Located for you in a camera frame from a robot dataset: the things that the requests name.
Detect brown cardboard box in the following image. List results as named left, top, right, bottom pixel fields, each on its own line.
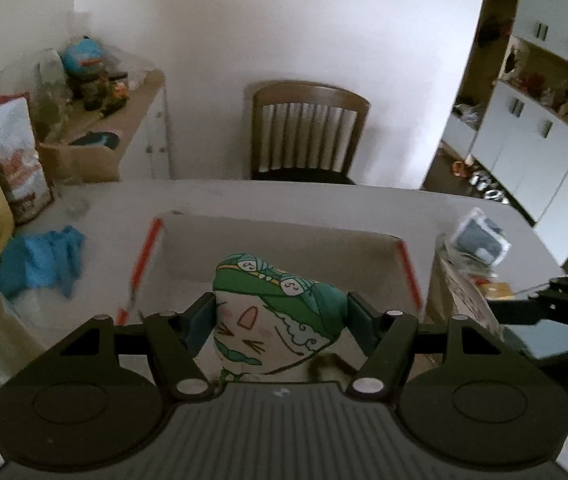
left=38, top=127, right=124, bottom=186

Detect blue orange round packet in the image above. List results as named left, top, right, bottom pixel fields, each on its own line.
left=61, top=37, right=107, bottom=76

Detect white cardboard box orange edges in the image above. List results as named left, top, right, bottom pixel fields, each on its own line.
left=116, top=210, right=427, bottom=386

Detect metal bowls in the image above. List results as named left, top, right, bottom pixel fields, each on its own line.
left=469, top=170, right=510, bottom=206

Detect blue cloth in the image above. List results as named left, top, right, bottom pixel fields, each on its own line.
left=0, top=225, right=87, bottom=301

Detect green printed cloth pouch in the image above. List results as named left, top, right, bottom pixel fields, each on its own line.
left=212, top=252, right=352, bottom=383

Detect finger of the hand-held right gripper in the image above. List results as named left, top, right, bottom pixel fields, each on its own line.
left=486, top=276, right=568, bottom=326

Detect dark glass jar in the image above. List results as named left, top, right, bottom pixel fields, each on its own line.
left=82, top=77, right=112, bottom=111

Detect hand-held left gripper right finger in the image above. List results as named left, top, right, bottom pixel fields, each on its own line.
left=346, top=291, right=510, bottom=403

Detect white wall cupboard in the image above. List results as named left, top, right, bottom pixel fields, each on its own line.
left=421, top=0, right=568, bottom=226

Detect red white printed bag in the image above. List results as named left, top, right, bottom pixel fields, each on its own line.
left=0, top=92, right=54, bottom=226

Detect printed white carton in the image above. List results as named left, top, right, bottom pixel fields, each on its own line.
left=434, top=252, right=502, bottom=341

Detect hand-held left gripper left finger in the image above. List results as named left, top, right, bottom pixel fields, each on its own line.
left=58, top=292, right=217, bottom=403

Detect brown wooden chair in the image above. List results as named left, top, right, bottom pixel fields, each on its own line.
left=250, top=81, right=371, bottom=186

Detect blue white packet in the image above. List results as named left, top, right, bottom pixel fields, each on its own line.
left=451, top=207, right=512, bottom=266

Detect clear plastic bags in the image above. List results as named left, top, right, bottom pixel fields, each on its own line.
left=104, top=45, right=157, bottom=91

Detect dark jar orange label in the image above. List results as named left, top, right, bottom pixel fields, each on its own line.
left=108, top=74, right=129, bottom=102

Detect white side cabinet wooden top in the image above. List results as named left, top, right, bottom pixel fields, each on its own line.
left=38, top=67, right=172, bottom=183

